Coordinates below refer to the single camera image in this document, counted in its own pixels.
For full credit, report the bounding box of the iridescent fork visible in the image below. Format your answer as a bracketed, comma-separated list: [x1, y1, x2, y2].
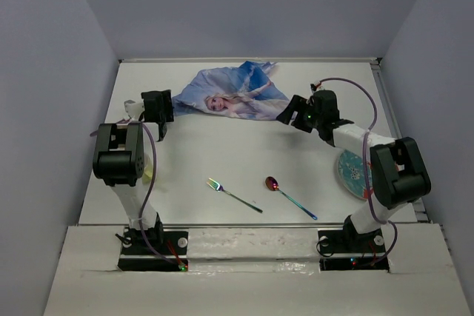
[206, 178, 263, 214]

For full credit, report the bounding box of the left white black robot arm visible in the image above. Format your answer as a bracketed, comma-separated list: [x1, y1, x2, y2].
[93, 90, 174, 253]

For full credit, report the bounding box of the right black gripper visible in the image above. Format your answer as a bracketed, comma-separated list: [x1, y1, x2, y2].
[275, 94, 322, 133]

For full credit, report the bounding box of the blue princess print placemat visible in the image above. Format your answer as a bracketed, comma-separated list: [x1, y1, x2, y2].
[173, 61, 290, 121]

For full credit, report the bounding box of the pale yellow mug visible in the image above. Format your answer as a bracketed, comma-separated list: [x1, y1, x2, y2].
[142, 153, 156, 184]

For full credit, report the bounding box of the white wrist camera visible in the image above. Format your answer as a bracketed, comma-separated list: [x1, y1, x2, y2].
[124, 100, 144, 121]
[310, 81, 324, 93]

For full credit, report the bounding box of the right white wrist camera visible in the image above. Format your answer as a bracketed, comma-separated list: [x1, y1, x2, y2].
[310, 81, 324, 93]

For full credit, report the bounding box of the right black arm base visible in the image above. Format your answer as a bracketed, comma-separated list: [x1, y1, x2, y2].
[316, 229, 390, 272]

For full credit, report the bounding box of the teal and red plate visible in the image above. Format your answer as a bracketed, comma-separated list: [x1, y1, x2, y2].
[336, 150, 369, 201]

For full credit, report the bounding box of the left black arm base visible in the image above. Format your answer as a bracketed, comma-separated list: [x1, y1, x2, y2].
[115, 226, 189, 272]

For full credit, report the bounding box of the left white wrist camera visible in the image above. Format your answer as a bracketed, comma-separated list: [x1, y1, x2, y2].
[124, 100, 144, 121]

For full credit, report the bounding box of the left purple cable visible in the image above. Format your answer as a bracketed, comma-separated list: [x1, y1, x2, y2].
[90, 121, 186, 269]

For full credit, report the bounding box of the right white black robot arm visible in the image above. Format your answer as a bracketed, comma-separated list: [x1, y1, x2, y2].
[276, 90, 432, 251]

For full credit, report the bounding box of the iridescent spoon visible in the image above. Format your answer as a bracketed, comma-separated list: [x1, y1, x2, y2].
[264, 176, 318, 221]

